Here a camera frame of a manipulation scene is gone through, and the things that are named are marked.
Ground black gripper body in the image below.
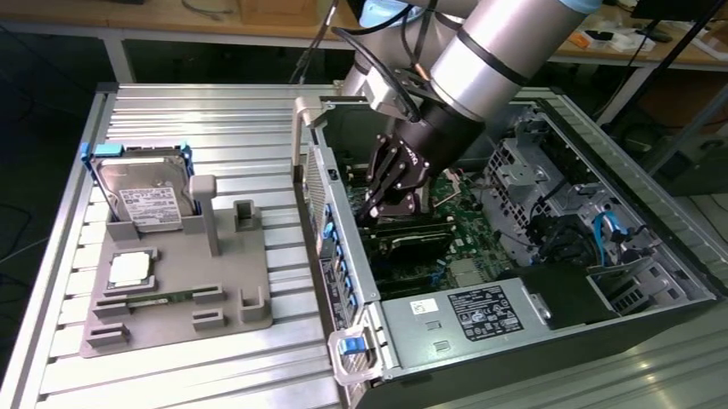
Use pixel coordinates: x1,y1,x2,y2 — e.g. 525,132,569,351
390,99,486,189

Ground black graphics card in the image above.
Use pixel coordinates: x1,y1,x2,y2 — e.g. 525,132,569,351
367,225,457,268

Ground metal socket cover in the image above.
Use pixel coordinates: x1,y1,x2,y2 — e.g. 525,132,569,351
429,167,465,210

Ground black RAM stick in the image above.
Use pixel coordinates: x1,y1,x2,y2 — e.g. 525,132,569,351
368,216,454,235

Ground green motherboard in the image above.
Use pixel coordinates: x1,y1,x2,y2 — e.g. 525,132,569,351
343,164,513,300

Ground metal disk bay cage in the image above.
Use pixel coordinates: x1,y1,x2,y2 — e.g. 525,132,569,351
482,135,577,223

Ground plain grey corner clamp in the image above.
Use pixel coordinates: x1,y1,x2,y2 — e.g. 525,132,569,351
295,95,334,129

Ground silver chipset heatsink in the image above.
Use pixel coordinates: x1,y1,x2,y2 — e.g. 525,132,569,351
447,260,486,288

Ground grey power supply unit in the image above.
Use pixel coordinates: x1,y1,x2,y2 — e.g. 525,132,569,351
381,279,554,370

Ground black plastic shroud box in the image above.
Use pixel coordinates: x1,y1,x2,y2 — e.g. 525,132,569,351
522,263,622,331

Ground cluttered wooden desk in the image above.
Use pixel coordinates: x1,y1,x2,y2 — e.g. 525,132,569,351
547,0,728,124

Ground orange and white plastic parts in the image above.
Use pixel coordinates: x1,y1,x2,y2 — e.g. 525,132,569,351
570,27,650,53

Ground grey clamp with blue latch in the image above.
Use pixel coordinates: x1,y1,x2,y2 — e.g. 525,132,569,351
328,327,385,387

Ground hard disk in blue caddy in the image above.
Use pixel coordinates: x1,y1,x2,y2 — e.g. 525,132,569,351
77,143,195,236

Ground open black PC case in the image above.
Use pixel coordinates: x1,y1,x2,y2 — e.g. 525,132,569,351
292,87,728,409

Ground black stand pole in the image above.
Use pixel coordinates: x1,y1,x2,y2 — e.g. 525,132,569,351
653,0,726,73

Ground black monitor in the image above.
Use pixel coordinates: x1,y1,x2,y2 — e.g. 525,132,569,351
629,0,728,43

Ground green RAM stick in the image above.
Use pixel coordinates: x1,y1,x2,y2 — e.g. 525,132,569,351
125,291,198,305

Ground silver CPU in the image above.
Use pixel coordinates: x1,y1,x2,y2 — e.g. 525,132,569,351
108,255,153,288

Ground grey parts rack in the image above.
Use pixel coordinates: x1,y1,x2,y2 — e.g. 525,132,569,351
80,173,279,360

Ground long wooden desk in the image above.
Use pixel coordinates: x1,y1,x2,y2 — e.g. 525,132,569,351
0,0,364,84

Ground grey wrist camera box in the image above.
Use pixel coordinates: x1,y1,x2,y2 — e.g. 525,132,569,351
363,69,425,123

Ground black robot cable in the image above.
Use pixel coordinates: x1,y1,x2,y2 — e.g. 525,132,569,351
288,0,442,125

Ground blue disk wire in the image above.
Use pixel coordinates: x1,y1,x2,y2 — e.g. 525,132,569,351
593,211,628,268

